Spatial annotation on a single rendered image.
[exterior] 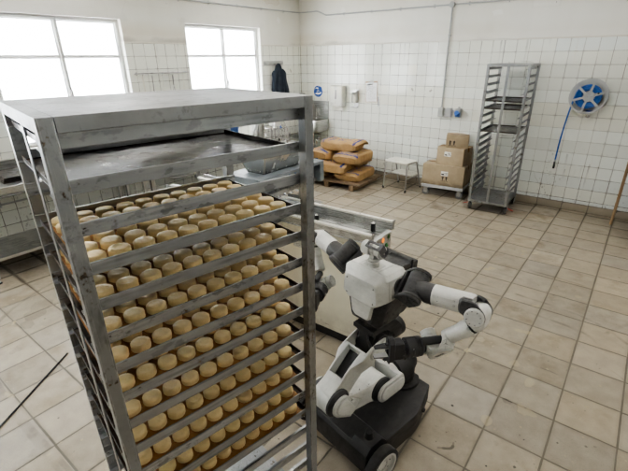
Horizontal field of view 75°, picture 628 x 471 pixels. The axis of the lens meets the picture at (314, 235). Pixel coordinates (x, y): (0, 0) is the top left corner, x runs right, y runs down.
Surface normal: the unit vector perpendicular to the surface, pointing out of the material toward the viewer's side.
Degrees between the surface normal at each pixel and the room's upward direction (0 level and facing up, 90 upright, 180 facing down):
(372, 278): 45
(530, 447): 0
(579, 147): 90
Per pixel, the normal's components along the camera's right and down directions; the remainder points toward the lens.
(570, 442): -0.01, -0.92
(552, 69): -0.61, 0.32
